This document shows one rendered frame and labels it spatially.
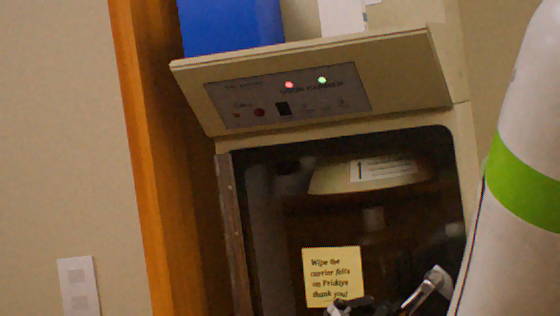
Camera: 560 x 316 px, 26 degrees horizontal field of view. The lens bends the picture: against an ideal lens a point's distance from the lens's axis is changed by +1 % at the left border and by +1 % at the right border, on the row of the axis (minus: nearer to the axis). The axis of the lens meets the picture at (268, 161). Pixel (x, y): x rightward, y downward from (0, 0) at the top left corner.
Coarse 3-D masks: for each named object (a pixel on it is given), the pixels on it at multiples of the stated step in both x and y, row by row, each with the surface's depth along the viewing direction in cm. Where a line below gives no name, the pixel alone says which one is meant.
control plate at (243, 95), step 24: (288, 72) 142; (312, 72) 142; (336, 72) 141; (216, 96) 147; (240, 96) 147; (264, 96) 146; (288, 96) 145; (312, 96) 145; (336, 96) 144; (360, 96) 144; (240, 120) 150; (264, 120) 149; (288, 120) 149
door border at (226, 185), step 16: (224, 160) 154; (224, 176) 155; (224, 192) 155; (224, 224) 155; (240, 224) 155; (240, 240) 155; (240, 256) 155; (240, 272) 155; (240, 288) 155; (240, 304) 156
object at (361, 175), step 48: (288, 144) 152; (336, 144) 150; (384, 144) 148; (432, 144) 146; (240, 192) 154; (288, 192) 152; (336, 192) 150; (384, 192) 148; (432, 192) 146; (288, 240) 153; (336, 240) 151; (384, 240) 149; (432, 240) 147; (288, 288) 153; (384, 288) 149
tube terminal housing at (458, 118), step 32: (288, 0) 151; (416, 0) 146; (448, 0) 148; (288, 32) 151; (320, 32) 150; (448, 32) 146; (288, 128) 153; (320, 128) 151; (352, 128) 150; (384, 128) 149
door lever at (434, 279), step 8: (432, 272) 147; (440, 272) 147; (424, 280) 143; (432, 280) 144; (440, 280) 147; (424, 288) 142; (432, 288) 142; (440, 288) 147; (416, 296) 143; (424, 296) 143; (408, 304) 143; (416, 304) 143; (400, 312) 144; (408, 312) 143
